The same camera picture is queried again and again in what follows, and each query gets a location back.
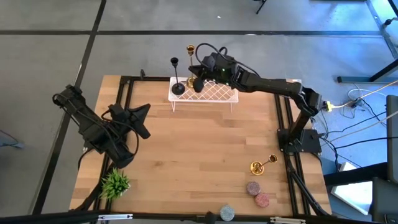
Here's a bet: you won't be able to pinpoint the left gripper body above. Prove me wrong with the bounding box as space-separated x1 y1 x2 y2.
108 104 152 140

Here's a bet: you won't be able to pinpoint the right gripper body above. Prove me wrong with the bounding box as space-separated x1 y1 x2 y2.
201 52 241 86

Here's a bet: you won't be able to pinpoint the black candlestick holder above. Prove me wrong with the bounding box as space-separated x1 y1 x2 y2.
170 57 186 96

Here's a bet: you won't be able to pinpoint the tall gold candlestick holder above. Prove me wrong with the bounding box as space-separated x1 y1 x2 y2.
185 44 197 90

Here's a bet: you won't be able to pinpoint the short gold candlestick holder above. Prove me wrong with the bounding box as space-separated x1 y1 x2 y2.
250 154 279 176

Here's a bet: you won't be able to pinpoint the purple glitter round candle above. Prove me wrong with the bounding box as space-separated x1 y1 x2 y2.
246 181 261 197

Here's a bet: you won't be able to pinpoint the blue-grey glitter round candle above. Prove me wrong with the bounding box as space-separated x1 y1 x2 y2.
220 204 236 222

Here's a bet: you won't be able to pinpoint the pink glitter round candle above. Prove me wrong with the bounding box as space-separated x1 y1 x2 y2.
254 192 270 208

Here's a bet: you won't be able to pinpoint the green artificial plant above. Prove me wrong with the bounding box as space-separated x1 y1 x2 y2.
99 167 131 200

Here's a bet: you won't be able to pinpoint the black tripod leg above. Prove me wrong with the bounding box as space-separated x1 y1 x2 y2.
255 0 268 15

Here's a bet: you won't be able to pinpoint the grey floor object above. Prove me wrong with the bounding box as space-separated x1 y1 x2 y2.
0 129 25 149

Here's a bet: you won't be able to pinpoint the black rounded object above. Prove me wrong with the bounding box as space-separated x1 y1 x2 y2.
203 211 217 224

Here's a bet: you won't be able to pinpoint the black horizontal beam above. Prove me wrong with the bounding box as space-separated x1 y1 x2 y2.
0 210 398 224

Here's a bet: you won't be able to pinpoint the black desk leg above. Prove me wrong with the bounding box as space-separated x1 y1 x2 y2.
337 58 398 84

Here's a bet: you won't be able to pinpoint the black desk beam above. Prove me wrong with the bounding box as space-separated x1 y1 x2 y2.
323 161 389 187

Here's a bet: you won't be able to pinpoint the white floor box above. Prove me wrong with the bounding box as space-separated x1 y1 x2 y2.
330 161 373 216

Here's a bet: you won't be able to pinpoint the grey desk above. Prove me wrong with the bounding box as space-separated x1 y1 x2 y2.
386 95 398 184

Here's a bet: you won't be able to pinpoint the dark grey cabinet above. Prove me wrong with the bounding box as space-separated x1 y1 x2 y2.
371 177 398 224

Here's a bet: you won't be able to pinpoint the white wire shelf rack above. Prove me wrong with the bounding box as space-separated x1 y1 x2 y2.
168 77 239 113

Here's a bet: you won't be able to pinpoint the black aluminium table frame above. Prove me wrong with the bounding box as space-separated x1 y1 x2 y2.
70 68 332 218

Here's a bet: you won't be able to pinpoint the silver bracket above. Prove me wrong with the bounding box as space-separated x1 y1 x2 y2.
98 213 134 221
269 217 307 224

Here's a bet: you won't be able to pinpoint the beige extension cable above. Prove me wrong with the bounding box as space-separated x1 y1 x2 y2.
331 80 398 110

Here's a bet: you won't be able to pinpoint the grey metal rail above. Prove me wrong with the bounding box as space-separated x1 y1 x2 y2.
366 0 398 60

